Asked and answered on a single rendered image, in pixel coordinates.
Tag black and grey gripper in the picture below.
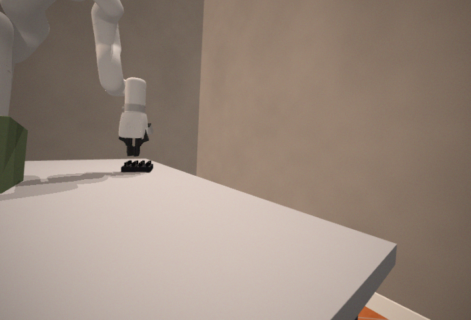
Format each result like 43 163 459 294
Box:
118 111 149 157

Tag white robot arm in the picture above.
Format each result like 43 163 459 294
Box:
0 0 146 116

